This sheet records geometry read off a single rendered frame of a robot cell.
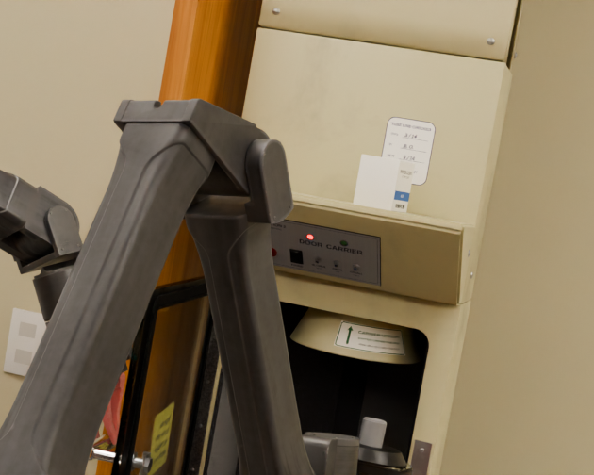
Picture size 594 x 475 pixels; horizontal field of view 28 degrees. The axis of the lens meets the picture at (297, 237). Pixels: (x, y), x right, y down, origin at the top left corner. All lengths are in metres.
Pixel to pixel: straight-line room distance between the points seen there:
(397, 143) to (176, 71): 0.29
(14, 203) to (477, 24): 0.59
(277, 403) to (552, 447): 0.90
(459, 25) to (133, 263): 0.72
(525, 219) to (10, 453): 1.20
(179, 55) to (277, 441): 0.57
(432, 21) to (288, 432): 0.61
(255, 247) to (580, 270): 0.95
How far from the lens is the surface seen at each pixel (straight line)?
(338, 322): 1.52
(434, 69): 1.48
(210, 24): 1.52
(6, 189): 1.32
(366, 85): 1.49
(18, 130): 2.14
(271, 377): 1.06
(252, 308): 1.02
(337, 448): 1.20
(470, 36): 1.48
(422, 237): 1.37
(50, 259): 1.34
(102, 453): 1.30
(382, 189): 1.39
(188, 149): 0.92
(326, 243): 1.42
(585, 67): 1.90
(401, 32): 1.49
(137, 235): 0.88
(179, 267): 1.56
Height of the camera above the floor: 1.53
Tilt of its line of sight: 3 degrees down
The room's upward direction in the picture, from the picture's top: 10 degrees clockwise
